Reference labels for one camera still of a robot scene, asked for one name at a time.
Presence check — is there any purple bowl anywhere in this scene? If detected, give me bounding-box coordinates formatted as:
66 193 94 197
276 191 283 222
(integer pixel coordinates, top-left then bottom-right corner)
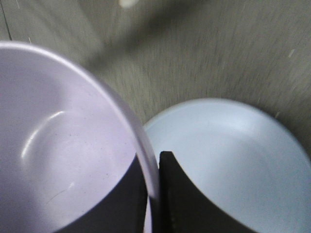
0 41 161 233

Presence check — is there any grey stone countertop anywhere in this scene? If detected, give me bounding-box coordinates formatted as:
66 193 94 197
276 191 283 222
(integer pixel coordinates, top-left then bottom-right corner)
0 0 311 150

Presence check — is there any light blue plate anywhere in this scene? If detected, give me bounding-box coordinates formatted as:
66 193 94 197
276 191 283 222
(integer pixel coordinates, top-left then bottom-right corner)
145 99 311 233

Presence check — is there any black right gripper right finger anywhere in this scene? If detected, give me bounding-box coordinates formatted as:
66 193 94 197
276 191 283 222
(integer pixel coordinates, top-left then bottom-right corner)
159 151 253 233

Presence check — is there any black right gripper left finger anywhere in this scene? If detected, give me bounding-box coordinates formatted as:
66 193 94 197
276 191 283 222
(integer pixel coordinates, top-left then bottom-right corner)
59 157 147 233

